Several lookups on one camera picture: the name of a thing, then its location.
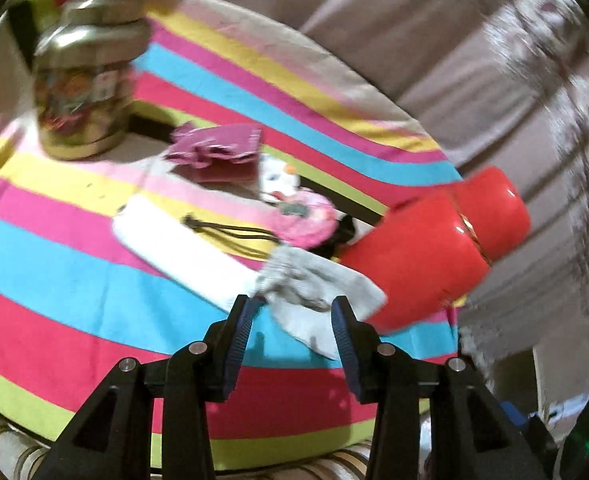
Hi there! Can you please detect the beige striped sofa cover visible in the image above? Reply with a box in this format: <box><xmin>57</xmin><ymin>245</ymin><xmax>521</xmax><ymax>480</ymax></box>
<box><xmin>0</xmin><ymin>400</ymin><xmax>375</xmax><ymax>480</ymax></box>

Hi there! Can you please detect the rainbow striped cloth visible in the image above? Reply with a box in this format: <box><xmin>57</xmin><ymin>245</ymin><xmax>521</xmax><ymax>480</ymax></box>
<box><xmin>0</xmin><ymin>0</ymin><xmax>467</xmax><ymax>471</ymax></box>

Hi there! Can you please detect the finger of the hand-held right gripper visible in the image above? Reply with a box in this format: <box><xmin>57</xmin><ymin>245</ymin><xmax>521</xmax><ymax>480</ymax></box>
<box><xmin>504</xmin><ymin>400</ymin><xmax>561</xmax><ymax>468</ymax></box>

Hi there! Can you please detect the white fabric pouch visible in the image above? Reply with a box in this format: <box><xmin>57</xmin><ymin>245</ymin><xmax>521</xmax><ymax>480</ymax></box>
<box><xmin>112</xmin><ymin>195</ymin><xmax>276</xmax><ymax>312</ymax></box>

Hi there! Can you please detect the grey drawstring pouch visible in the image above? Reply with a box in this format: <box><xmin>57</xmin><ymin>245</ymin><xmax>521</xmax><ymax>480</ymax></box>
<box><xmin>254</xmin><ymin>247</ymin><xmax>388</xmax><ymax>361</ymax></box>

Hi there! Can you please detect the black cloth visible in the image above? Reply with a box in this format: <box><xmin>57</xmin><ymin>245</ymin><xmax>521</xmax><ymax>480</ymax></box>
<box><xmin>319</xmin><ymin>212</ymin><xmax>361</xmax><ymax>262</ymax></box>

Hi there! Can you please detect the magenta knitted hat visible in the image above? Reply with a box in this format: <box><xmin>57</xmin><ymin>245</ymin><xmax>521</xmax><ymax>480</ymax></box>
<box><xmin>163</xmin><ymin>124</ymin><xmax>263</xmax><ymax>169</ymax></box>

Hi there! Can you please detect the beige curtain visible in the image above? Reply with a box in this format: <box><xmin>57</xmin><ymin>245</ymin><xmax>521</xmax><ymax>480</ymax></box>
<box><xmin>189</xmin><ymin>0</ymin><xmax>589</xmax><ymax>321</ymax></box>

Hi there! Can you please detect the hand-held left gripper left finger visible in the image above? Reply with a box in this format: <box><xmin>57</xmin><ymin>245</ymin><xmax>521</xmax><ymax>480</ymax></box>
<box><xmin>39</xmin><ymin>294</ymin><xmax>254</xmax><ymax>480</ymax></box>

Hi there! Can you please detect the white lace curtain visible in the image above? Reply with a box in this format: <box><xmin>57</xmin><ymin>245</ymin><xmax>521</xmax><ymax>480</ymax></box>
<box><xmin>414</xmin><ymin>0</ymin><xmax>589</xmax><ymax>366</ymax></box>

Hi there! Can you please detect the red plastic container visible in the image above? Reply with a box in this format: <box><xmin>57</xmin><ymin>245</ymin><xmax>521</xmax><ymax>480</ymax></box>
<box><xmin>339</xmin><ymin>166</ymin><xmax>532</xmax><ymax>333</ymax></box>

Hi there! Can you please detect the white floral cloth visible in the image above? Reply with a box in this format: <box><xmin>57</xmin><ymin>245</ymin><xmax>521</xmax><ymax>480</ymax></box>
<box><xmin>257</xmin><ymin>155</ymin><xmax>303</xmax><ymax>206</ymax></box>

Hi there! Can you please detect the dark maroon cloth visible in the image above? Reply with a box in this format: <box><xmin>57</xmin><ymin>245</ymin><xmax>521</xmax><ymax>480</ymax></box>
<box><xmin>169</xmin><ymin>157</ymin><xmax>261</xmax><ymax>187</ymax></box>

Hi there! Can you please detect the gold lidded tin jar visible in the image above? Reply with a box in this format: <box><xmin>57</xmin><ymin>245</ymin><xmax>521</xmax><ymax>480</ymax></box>
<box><xmin>32</xmin><ymin>0</ymin><xmax>153</xmax><ymax>161</ymax></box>

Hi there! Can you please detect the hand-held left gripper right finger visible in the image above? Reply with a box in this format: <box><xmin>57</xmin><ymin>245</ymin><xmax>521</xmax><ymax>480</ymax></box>
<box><xmin>331</xmin><ymin>296</ymin><xmax>550</xmax><ymax>480</ymax></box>

